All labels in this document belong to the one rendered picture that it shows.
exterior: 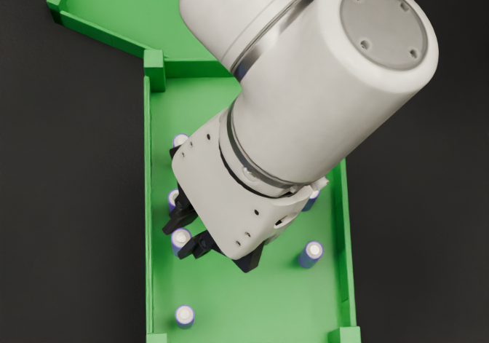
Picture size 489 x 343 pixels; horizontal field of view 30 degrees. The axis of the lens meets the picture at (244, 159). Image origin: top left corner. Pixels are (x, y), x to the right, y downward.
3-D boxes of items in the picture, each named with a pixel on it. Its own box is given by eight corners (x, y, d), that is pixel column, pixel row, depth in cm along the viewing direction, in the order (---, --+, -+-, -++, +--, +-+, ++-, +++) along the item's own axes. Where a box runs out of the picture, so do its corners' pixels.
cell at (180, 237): (172, 239, 86) (170, 227, 80) (191, 238, 86) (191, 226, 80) (172, 258, 86) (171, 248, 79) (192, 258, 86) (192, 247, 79)
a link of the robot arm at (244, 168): (362, 163, 66) (342, 180, 68) (296, 64, 67) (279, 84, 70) (279, 207, 61) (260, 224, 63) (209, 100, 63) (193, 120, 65)
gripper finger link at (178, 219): (221, 191, 76) (192, 223, 82) (201, 160, 77) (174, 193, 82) (191, 206, 75) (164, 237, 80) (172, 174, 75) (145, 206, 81)
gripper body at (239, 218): (348, 183, 67) (281, 239, 76) (273, 71, 69) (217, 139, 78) (273, 223, 63) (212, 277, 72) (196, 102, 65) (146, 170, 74)
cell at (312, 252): (297, 250, 95) (304, 240, 88) (314, 250, 95) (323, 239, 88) (297, 268, 94) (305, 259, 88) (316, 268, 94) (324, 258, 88)
